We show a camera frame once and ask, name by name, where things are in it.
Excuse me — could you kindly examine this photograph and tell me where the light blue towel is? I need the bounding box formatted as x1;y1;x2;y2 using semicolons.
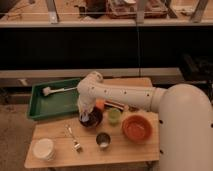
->
80;114;90;122

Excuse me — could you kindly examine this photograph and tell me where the purple bowl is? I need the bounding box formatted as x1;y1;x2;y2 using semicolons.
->
79;107;103;127

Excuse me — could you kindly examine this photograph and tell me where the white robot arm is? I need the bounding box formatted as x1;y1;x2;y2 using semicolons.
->
77;71;213;171

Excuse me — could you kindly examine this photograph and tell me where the orange bowl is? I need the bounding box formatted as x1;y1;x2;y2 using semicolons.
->
122;115;152;143

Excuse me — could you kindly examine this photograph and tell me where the orange small object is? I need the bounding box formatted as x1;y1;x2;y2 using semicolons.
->
96;99;105;110

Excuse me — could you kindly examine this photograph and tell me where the striped red cloth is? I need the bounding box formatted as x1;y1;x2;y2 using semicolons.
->
105;102;129;111

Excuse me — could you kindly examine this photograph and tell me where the green plastic tray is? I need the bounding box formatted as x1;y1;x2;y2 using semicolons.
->
27;78;80;121

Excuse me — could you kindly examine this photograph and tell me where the green cup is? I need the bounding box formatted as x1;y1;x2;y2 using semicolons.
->
108;108;121;125

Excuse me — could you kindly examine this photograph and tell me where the wooden table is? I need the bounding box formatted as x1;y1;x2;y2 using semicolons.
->
23;77;161;169

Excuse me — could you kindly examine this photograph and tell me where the small metal cup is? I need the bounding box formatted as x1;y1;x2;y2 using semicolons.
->
96;132;111;149

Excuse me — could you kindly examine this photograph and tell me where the white dish brush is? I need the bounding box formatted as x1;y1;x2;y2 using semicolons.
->
42;87;70;96

